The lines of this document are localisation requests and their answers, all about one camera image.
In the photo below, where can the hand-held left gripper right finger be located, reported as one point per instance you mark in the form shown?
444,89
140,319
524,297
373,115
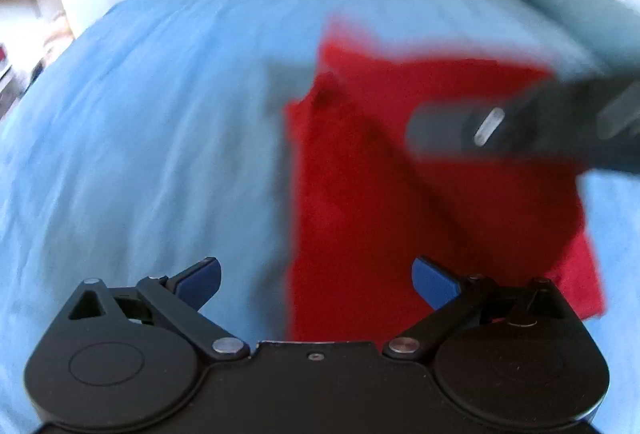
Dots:
435,284

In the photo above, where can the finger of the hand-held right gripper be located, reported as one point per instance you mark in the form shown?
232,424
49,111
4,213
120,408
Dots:
450,129

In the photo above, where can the bed with blue sheet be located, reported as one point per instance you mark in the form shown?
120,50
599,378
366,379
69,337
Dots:
150,139

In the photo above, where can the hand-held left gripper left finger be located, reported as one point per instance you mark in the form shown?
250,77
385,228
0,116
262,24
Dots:
197,286

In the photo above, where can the red knit sweater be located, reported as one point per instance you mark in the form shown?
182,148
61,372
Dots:
360,194

